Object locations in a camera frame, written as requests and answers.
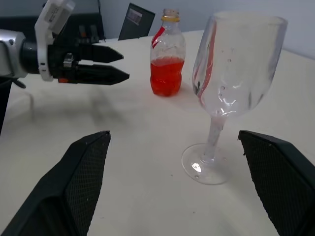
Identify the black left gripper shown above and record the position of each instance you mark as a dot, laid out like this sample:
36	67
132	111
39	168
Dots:
57	59

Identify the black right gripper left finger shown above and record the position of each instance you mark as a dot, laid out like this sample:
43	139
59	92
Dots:
61	191

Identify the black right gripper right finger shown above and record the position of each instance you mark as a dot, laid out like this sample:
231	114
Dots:
283	182

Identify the orange soda bottle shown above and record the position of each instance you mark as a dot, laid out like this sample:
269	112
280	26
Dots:
167	78

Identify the clear plastic wine glass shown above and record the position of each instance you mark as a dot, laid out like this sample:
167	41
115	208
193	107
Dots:
214	137

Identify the black box on table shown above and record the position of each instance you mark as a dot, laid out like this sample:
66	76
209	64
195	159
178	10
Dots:
136	22

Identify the black background equipment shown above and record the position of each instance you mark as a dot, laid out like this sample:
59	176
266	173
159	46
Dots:
14	22

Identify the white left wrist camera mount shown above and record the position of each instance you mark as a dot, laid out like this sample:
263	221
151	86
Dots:
41	37

